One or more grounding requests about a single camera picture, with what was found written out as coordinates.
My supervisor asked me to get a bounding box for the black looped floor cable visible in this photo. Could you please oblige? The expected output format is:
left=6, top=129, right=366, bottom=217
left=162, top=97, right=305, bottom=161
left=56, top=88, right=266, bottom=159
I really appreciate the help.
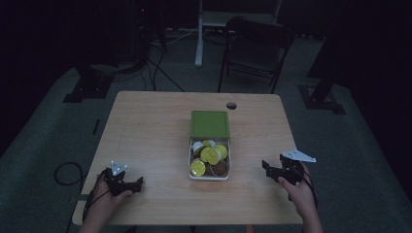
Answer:
left=52, top=161, right=86, bottom=186

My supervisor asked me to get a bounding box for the person's right hand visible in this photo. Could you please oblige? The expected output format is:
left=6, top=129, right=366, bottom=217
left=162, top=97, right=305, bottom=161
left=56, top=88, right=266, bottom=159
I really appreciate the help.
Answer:
left=277, top=162, right=318, bottom=218

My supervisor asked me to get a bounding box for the white box with green lid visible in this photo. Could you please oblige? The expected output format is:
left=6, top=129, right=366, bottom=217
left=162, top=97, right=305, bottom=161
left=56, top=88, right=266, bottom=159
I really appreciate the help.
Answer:
left=188, top=110, right=232, bottom=182

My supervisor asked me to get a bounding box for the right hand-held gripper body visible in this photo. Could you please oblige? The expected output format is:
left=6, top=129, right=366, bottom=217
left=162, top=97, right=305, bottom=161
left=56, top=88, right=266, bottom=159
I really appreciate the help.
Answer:
left=279, top=149, right=318, bottom=186

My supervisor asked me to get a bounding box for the hand-held gripper cable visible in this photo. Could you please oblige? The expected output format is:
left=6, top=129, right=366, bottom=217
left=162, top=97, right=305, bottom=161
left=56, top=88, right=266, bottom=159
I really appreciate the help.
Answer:
left=299, top=163, right=320, bottom=210
left=82, top=174, right=113, bottom=222

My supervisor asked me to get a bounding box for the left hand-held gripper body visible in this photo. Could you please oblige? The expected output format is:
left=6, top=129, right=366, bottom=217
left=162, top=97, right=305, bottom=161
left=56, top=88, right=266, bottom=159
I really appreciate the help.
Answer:
left=102, top=160, right=132, bottom=198

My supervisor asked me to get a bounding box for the person's left hand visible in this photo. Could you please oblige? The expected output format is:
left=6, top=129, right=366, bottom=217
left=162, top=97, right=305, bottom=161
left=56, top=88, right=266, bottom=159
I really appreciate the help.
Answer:
left=85, top=174, right=134, bottom=226

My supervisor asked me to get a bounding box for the white desk frame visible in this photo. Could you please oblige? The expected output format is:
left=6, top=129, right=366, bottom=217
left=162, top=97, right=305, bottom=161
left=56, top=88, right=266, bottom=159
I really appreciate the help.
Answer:
left=194, top=0, right=284, bottom=68

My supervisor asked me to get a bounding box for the left hand-held gripper cable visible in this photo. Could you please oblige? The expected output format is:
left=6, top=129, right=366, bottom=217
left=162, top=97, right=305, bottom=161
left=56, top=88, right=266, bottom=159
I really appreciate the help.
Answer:
left=82, top=174, right=113, bottom=222

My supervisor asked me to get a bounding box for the white lid cup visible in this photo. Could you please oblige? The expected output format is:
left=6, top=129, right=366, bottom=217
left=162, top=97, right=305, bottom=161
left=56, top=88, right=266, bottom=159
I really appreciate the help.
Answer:
left=191, top=141, right=205, bottom=156

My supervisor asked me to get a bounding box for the black folding chair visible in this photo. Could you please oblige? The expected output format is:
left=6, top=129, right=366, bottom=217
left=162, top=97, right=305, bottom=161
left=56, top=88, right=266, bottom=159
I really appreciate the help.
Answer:
left=217, top=16, right=296, bottom=94

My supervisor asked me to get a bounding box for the black stand base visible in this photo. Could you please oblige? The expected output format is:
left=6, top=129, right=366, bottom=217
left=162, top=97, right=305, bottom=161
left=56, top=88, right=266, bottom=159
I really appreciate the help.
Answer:
left=62, top=64, right=115, bottom=104
left=297, top=32, right=347, bottom=116

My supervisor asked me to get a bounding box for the brown cup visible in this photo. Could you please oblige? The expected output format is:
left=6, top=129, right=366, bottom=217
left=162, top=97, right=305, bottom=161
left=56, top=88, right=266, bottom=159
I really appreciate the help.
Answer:
left=212, top=160, right=228, bottom=177

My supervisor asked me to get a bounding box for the right hand-held gripper cable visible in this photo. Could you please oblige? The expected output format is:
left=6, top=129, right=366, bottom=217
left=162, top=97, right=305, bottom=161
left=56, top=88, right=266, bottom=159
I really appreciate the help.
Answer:
left=299, top=163, right=320, bottom=210

